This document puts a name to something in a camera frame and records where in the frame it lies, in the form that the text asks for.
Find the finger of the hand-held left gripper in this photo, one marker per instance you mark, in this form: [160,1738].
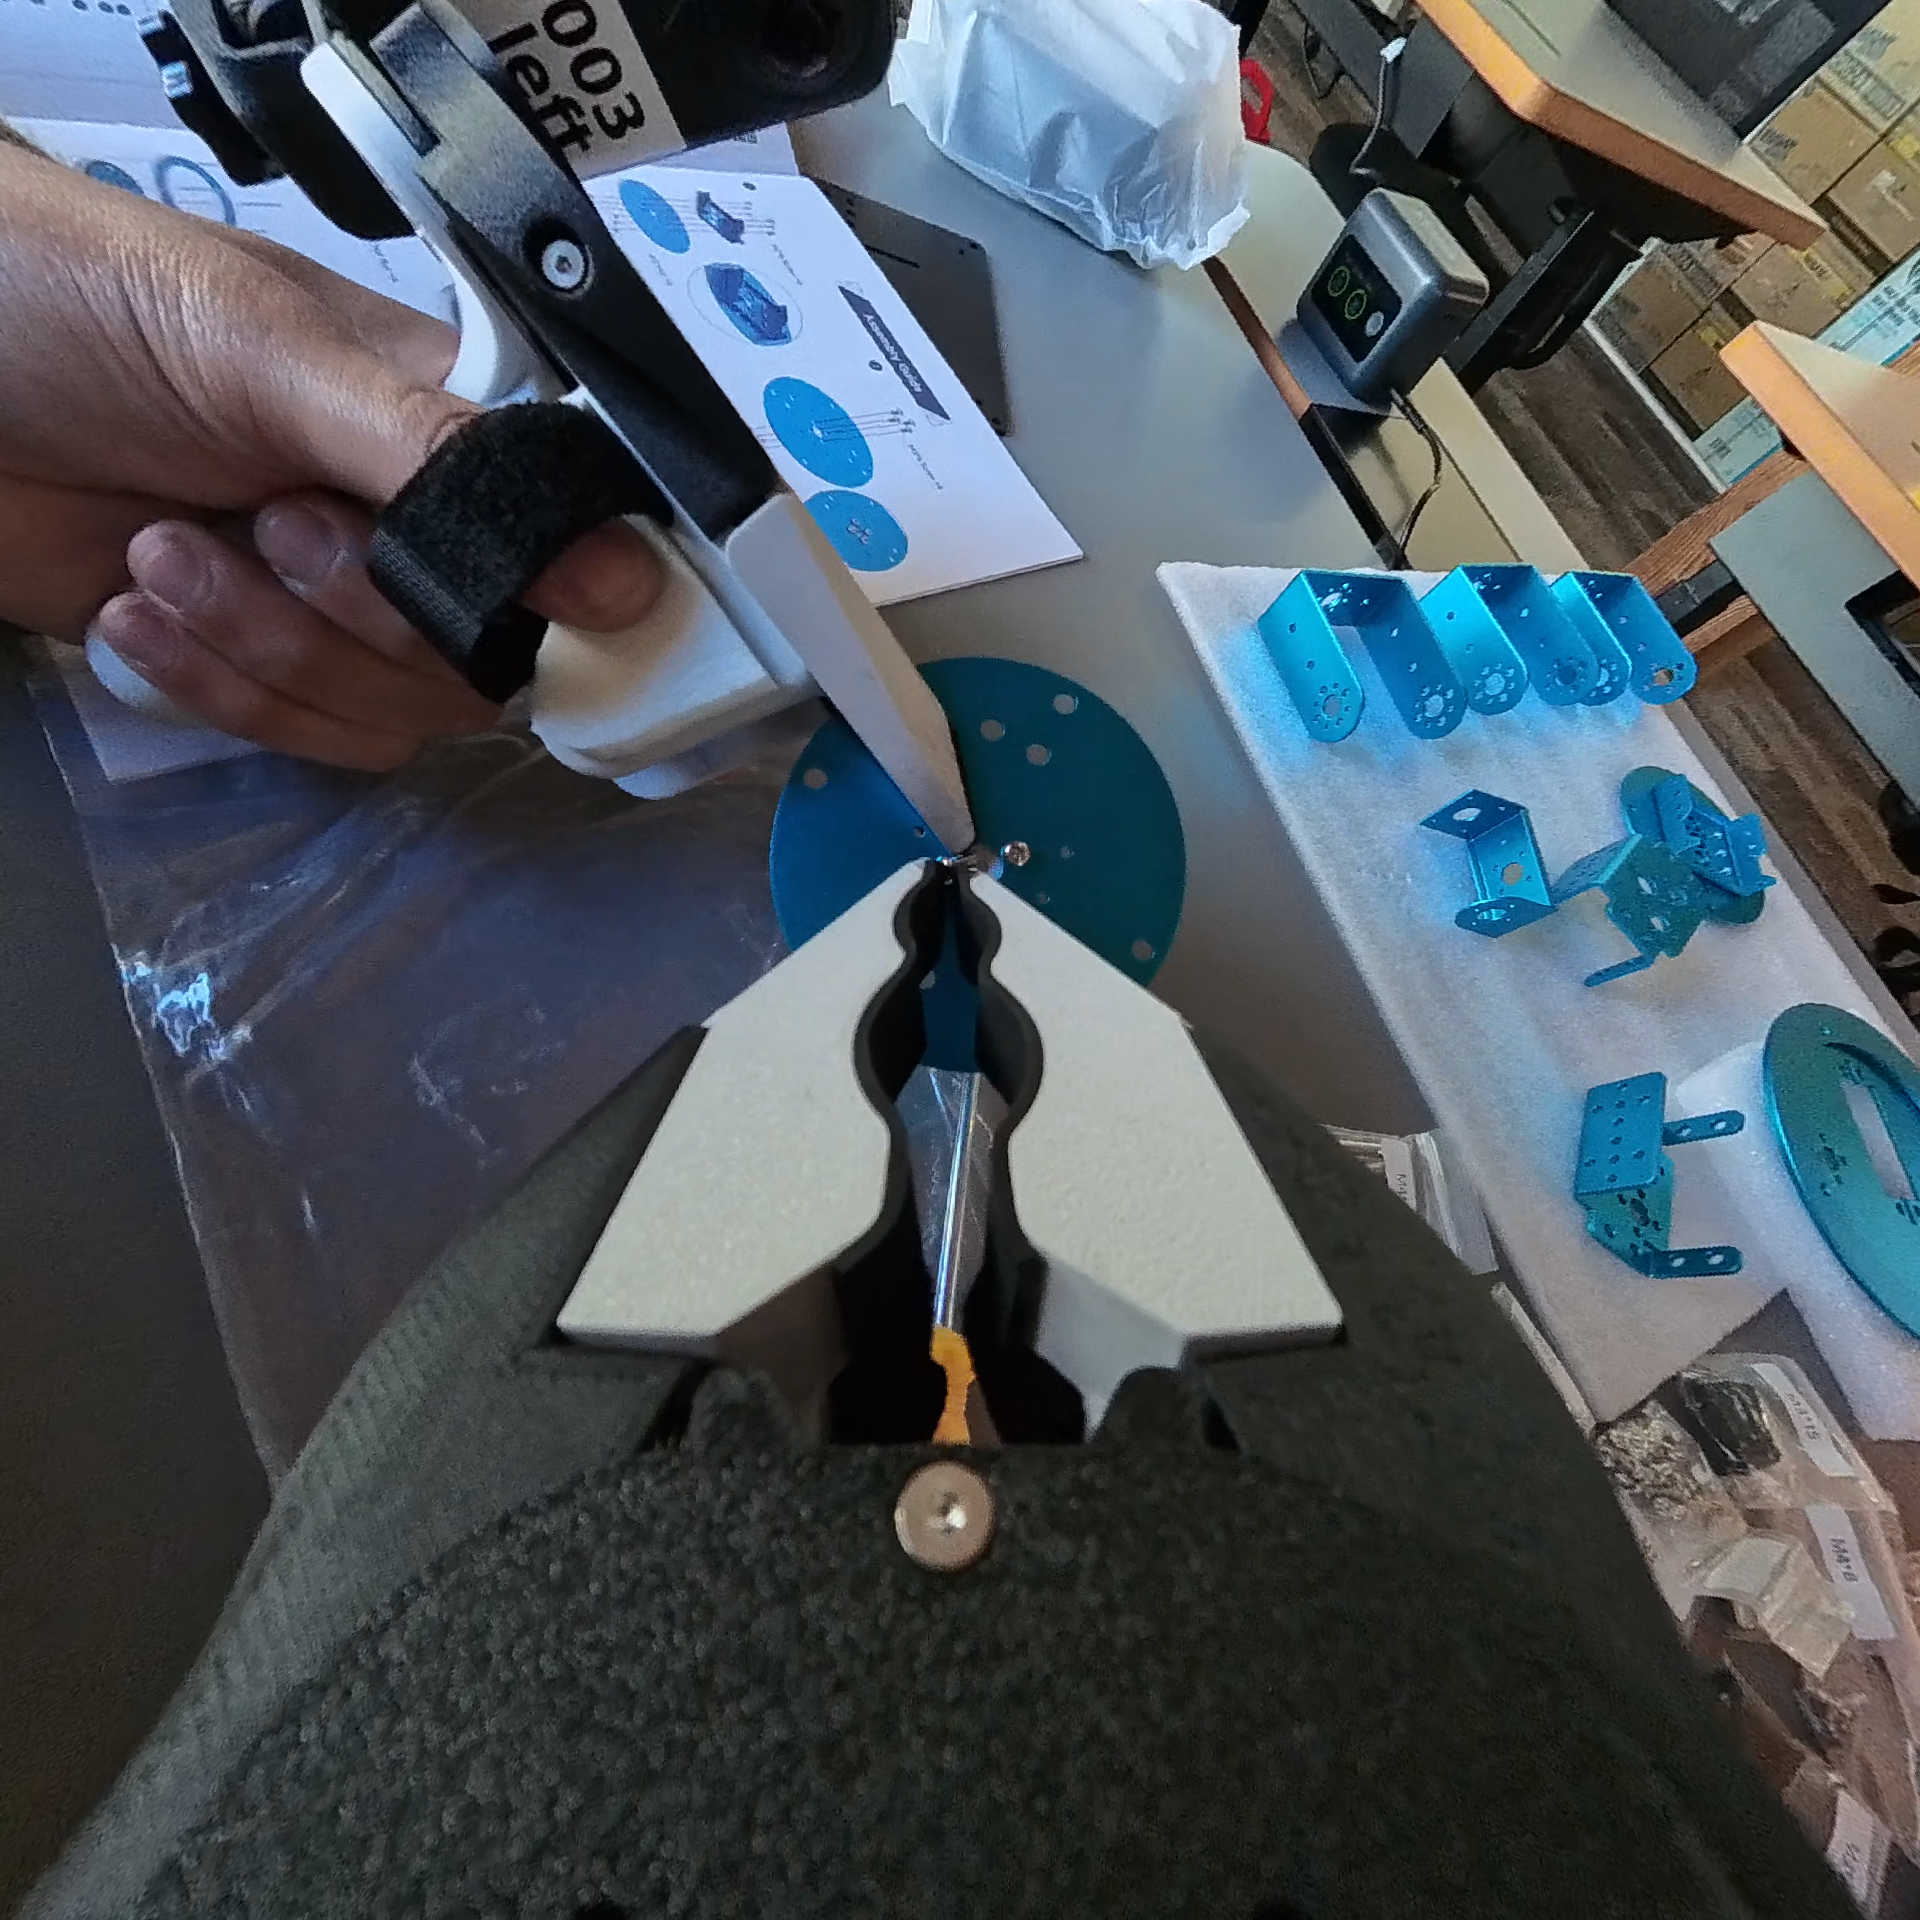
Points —
[868,675]

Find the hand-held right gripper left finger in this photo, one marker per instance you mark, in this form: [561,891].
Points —
[749,1171]

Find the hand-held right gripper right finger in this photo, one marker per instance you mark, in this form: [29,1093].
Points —
[1170,1184]

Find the blue round metal plate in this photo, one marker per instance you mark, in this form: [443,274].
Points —
[1095,810]

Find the person's left hand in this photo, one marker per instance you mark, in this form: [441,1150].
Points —
[180,389]

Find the white instruction booklet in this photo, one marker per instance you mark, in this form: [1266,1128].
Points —
[931,494]

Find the white foam sheet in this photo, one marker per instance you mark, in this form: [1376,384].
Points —
[1348,931]

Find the black metal plate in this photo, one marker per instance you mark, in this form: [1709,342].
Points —
[931,283]

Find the clear plastic bag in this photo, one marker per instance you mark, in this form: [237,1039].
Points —
[376,974]

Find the group of blue metal brackets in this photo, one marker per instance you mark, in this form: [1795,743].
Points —
[1320,661]

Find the white plastic wrapped item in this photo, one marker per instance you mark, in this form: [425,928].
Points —
[1079,119]

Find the pile of small parts bags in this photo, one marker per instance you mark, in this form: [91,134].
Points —
[1770,1501]

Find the grey charger with display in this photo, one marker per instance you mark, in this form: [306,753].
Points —
[1424,270]

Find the wood-edged side table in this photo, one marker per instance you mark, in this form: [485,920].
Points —
[1621,106]
[1829,406]

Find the stack of cardboard boxes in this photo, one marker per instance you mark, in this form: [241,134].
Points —
[1845,136]

